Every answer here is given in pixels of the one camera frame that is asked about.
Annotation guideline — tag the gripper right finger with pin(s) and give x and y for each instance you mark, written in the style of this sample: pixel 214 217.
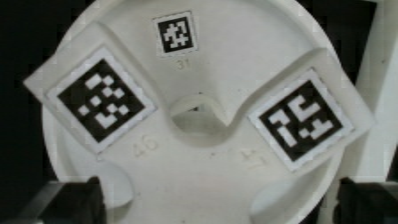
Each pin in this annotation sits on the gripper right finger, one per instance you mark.
pixel 366 203

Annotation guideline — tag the white cross-shaped table base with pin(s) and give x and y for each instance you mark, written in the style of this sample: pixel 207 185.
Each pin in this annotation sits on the white cross-shaped table base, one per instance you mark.
pixel 196 160

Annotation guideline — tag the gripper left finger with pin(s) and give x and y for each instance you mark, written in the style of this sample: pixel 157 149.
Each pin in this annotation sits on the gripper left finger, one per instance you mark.
pixel 66 204

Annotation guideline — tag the white round table top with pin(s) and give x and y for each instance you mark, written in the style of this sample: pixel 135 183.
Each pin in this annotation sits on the white round table top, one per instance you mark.
pixel 237 33

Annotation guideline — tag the white cylindrical table leg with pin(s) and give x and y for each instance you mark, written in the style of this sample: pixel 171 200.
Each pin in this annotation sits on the white cylindrical table leg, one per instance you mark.
pixel 198 121

